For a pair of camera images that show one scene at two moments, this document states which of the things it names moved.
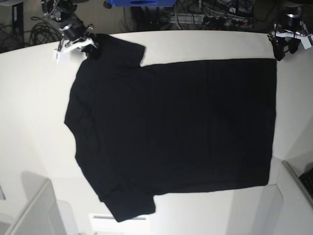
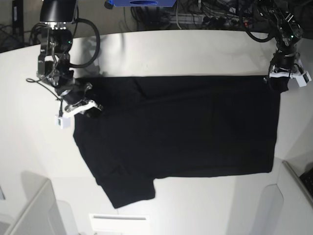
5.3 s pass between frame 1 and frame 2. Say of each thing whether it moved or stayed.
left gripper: moved
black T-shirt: moved
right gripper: moved
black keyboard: stayed
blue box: stayed
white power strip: stayed
